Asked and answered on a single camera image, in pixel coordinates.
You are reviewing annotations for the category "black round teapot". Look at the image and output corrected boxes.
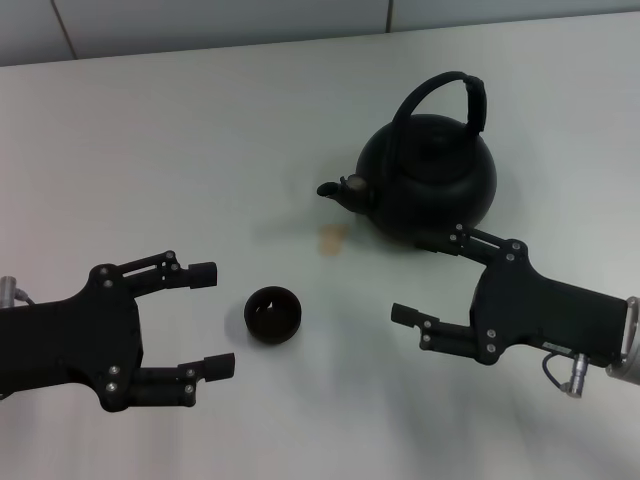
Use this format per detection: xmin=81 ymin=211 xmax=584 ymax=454
xmin=316 ymin=70 xmax=500 ymax=247

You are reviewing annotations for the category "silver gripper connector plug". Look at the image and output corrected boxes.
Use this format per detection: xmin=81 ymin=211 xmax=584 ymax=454
xmin=0 ymin=275 xmax=21 ymax=307
xmin=569 ymin=352 xmax=590 ymax=399

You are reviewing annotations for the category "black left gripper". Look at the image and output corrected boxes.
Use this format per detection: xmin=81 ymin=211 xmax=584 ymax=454
xmin=0 ymin=249 xmax=237 ymax=414

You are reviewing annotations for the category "brown tea spill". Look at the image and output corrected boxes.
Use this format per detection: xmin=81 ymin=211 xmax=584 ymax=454
xmin=318 ymin=224 xmax=350 ymax=257

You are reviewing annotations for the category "small black teacup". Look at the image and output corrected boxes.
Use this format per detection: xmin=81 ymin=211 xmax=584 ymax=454
xmin=243 ymin=285 xmax=303 ymax=346

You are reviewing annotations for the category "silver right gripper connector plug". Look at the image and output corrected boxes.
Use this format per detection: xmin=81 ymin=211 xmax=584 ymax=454
xmin=569 ymin=352 xmax=590 ymax=399

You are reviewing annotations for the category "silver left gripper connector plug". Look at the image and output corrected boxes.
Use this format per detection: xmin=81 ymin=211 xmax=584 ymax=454
xmin=0 ymin=275 xmax=21 ymax=307

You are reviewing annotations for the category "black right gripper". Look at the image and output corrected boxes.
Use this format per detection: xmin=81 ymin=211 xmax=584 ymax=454
xmin=390 ymin=223 xmax=629 ymax=366

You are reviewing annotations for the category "thin right gripper cable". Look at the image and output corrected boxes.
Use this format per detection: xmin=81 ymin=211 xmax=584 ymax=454
xmin=541 ymin=352 xmax=576 ymax=391

